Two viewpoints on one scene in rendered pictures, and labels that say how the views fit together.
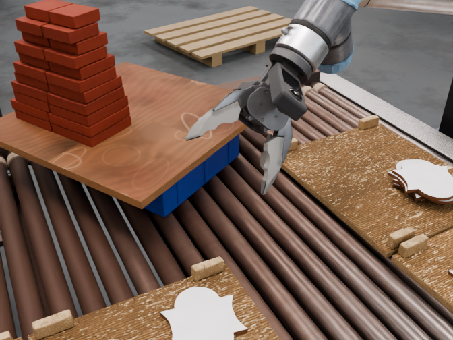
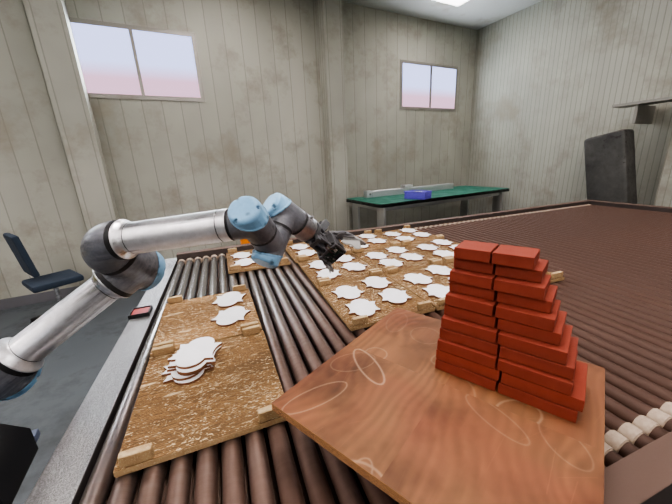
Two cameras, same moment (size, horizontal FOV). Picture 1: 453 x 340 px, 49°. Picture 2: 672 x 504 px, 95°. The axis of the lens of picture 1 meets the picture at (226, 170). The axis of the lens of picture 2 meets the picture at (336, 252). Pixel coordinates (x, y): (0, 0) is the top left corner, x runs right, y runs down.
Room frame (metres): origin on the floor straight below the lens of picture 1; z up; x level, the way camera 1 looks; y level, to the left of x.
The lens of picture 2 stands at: (1.61, 0.09, 1.49)
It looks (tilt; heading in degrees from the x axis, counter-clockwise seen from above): 16 degrees down; 188
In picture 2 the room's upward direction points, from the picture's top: 3 degrees counter-clockwise
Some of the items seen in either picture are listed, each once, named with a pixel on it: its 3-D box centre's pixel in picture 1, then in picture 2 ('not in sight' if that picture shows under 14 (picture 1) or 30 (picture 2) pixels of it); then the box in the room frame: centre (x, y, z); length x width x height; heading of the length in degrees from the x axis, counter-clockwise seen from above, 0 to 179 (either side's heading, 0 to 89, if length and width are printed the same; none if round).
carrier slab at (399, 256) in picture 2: not in sight; (393, 256); (-0.13, 0.19, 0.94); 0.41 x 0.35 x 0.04; 27
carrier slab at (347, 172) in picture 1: (380, 177); (210, 382); (0.96, -0.36, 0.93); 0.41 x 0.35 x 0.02; 28
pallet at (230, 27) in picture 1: (228, 34); not in sight; (4.68, -0.02, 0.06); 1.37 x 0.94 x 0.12; 127
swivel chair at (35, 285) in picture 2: not in sight; (49, 276); (-1.01, -3.28, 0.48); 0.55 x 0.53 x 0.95; 132
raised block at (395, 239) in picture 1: (401, 237); (251, 330); (0.72, -0.33, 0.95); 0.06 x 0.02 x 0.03; 118
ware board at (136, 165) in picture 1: (131, 117); (444, 388); (1.06, 0.23, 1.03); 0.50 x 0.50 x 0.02; 57
